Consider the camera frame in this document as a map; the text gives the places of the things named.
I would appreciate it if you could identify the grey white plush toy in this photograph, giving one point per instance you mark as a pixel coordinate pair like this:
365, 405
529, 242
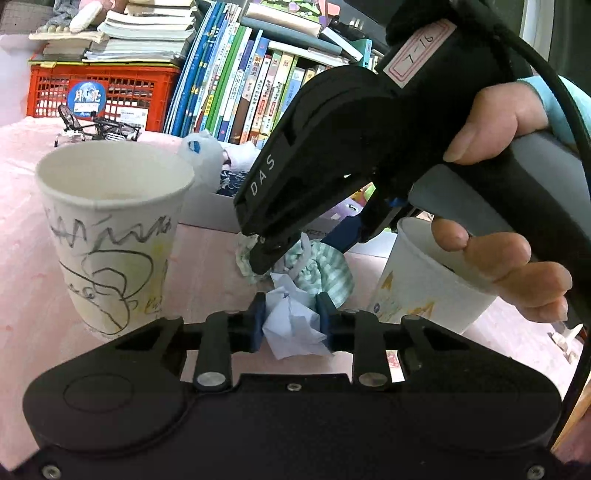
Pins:
83, 14

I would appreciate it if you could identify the white plush with blue patch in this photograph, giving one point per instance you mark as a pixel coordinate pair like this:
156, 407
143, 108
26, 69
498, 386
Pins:
205, 157

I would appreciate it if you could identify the person's right hand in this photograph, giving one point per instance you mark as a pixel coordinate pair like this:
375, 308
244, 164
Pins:
508, 267

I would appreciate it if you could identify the white paper cup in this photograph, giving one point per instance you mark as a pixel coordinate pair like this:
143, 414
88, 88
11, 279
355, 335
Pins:
415, 286

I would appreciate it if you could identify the pink white cloth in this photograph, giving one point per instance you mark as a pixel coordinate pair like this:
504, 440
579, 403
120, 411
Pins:
242, 154

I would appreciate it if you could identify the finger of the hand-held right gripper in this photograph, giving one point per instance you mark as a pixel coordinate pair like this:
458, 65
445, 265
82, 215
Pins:
270, 256
351, 230

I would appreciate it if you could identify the row of children's books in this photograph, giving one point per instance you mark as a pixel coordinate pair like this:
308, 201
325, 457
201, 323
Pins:
240, 83

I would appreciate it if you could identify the dark blue patterned cloth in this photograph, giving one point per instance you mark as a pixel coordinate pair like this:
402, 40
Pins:
231, 180

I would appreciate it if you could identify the small book pile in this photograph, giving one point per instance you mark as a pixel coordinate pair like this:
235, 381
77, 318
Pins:
64, 46

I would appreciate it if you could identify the white paper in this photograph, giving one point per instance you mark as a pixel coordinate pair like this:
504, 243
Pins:
295, 323

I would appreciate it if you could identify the small white scrap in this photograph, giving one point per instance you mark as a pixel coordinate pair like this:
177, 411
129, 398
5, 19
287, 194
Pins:
565, 339

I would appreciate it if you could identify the stack of books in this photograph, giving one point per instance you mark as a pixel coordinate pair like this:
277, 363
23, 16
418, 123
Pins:
138, 41

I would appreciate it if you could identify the pink table cover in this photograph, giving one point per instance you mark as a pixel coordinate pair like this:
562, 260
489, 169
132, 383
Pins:
27, 258

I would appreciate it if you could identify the black toy vehicle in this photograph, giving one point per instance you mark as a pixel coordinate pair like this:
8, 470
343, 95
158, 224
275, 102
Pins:
106, 127

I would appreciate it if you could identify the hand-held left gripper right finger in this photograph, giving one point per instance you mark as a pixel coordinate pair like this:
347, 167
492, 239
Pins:
323, 318

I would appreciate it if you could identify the scribbled paper cup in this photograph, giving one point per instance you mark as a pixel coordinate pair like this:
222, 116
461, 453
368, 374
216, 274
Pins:
111, 240

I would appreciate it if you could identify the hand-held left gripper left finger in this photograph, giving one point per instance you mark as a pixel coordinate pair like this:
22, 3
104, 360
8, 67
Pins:
257, 318

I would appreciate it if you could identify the red plastic crate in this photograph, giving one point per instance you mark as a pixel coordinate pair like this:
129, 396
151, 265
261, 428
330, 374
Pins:
51, 92

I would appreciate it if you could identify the person's right forearm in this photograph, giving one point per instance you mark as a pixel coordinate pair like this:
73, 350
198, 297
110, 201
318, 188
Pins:
538, 92

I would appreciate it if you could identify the purple printed packet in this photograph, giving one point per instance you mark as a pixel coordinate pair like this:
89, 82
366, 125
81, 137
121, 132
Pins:
351, 203

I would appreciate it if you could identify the green striped cloth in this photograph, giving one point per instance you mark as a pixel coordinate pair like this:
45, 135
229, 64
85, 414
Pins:
328, 272

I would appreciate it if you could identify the flat pile of books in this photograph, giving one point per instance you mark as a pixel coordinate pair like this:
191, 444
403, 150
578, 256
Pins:
286, 30

